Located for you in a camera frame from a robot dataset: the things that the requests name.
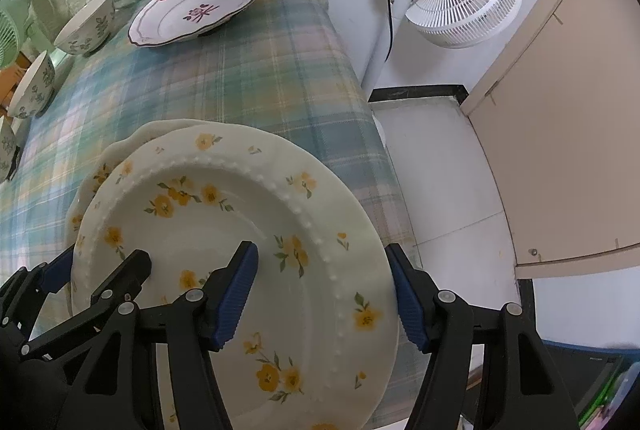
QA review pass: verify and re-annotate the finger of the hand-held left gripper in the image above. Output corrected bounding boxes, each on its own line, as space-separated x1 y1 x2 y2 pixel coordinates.
0 246 76 336
20 249 152 361

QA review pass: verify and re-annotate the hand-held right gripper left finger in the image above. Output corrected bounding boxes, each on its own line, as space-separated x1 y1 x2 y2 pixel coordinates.
50 240 261 430

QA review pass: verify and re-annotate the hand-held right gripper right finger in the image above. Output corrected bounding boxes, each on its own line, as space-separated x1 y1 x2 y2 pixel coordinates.
385 242 581 430

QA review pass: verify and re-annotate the beaded yellow flower plate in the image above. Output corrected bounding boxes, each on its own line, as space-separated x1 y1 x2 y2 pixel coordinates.
70 125 401 430

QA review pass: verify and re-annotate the scalloped yellow flower plate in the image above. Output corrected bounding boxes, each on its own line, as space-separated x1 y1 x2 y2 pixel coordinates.
65 119 198 311

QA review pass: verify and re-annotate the white green floral bowl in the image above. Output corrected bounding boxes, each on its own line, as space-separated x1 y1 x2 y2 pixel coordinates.
53 0 117 57
0 115 21 183
6 50 57 120

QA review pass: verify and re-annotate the wooden furniture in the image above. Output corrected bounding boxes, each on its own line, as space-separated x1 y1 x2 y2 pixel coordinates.
0 65 26 111

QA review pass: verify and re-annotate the plaid tablecloth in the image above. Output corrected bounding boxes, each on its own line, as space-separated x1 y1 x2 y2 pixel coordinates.
0 0 426 430

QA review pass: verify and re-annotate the beige cabinet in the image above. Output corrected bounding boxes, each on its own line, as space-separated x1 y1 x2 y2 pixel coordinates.
460 0 640 281

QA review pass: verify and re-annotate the green desk fan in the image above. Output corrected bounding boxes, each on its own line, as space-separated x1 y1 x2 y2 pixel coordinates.
0 0 38 71

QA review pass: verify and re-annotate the pink flower plate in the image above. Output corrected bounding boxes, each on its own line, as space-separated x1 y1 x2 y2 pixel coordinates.
127 0 268 47

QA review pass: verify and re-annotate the black fan cable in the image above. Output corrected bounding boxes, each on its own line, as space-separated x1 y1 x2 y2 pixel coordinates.
384 0 404 62

